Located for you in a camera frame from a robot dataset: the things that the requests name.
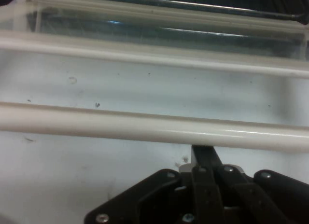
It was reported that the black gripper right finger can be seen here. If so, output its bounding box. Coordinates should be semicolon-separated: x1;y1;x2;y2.
205;145;309;224

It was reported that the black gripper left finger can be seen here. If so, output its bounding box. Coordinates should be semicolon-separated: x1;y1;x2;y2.
84;144;223;224

